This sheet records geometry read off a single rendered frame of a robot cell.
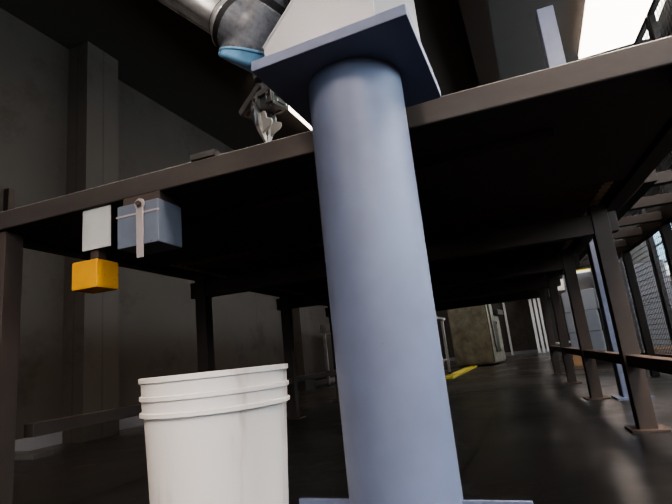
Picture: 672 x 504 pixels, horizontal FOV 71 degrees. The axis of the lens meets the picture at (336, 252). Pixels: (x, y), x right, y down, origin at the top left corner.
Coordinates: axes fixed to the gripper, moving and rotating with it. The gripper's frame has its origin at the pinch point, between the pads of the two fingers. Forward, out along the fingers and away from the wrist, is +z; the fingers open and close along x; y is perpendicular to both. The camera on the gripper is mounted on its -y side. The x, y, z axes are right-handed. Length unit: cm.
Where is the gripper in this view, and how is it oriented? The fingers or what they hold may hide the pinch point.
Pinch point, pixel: (265, 140)
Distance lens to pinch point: 145.0
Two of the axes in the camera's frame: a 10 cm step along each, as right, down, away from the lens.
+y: 7.7, -2.3, -6.0
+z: 1.0, 9.7, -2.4
